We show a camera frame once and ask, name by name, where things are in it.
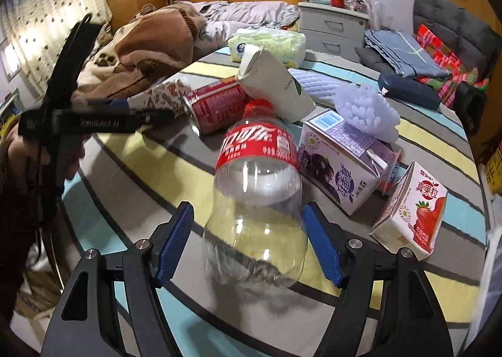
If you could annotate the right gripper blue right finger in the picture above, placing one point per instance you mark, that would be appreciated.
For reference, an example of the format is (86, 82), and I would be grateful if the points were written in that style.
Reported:
(327, 240)

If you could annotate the person's left hand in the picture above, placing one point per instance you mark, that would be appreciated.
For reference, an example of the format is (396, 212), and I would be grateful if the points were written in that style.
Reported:
(21, 150)

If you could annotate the purple grape milk carton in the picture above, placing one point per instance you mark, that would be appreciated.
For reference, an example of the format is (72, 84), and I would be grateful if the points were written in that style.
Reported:
(347, 164)

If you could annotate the red soda can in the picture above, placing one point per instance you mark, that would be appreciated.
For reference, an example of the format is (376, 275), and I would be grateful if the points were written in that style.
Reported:
(215, 106)

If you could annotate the folded blue cloth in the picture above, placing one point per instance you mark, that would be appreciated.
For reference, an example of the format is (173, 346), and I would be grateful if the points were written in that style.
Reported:
(404, 54)

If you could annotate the red cup on nightstand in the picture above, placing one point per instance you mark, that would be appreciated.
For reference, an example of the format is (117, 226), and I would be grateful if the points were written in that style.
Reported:
(337, 3)

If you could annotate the dark blue glasses case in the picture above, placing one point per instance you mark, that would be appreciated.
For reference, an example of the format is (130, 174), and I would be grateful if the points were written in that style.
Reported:
(408, 90)

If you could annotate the red plaid cloth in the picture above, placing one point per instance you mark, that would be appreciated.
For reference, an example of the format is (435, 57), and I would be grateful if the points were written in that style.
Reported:
(447, 59)

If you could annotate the clear cola bottle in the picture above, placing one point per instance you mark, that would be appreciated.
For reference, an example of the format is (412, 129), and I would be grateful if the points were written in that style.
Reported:
(257, 194)

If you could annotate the lilac bed quilt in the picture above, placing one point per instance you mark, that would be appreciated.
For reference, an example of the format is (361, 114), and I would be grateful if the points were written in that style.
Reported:
(223, 19)

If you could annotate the patterned paper cup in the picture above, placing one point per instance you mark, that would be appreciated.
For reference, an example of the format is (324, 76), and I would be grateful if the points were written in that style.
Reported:
(167, 95)

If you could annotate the strawberry milk carton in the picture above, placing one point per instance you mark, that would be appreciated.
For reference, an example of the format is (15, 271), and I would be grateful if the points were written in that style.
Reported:
(413, 213)

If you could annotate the brown plush blanket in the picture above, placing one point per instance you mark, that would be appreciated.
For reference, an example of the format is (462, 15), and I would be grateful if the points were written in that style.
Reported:
(147, 49)

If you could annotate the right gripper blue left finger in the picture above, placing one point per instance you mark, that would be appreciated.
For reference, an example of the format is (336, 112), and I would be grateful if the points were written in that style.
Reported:
(169, 242)

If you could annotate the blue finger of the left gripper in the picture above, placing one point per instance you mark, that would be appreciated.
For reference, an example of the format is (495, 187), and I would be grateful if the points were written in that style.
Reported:
(108, 103)

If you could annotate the yellow tissue pack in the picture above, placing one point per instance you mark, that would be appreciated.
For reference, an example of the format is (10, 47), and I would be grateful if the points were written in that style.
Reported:
(287, 46)

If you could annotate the grey drawer nightstand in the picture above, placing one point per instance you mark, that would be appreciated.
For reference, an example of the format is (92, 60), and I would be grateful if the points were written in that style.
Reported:
(333, 31)

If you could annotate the grey cushioned chair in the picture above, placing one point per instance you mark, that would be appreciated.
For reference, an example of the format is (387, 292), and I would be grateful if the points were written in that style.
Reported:
(473, 41)

